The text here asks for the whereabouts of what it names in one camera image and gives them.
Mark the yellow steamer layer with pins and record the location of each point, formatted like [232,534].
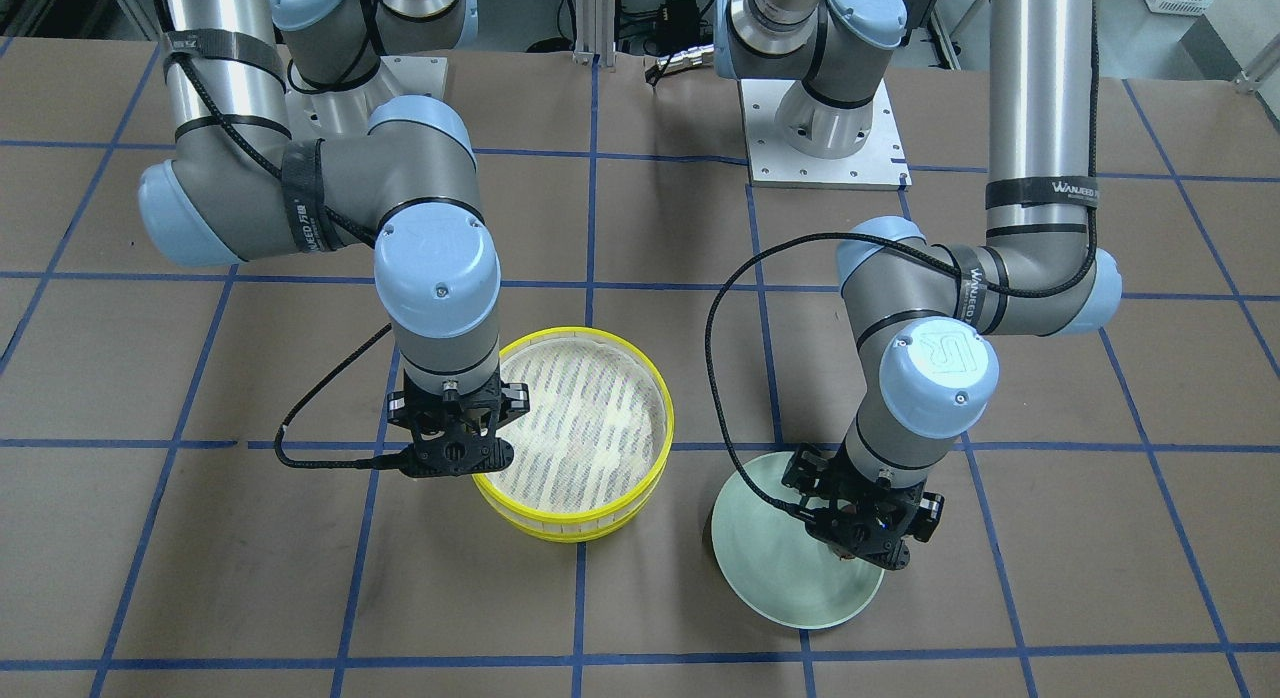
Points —
[592,447]

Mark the pale green plate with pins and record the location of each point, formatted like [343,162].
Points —
[778,570]

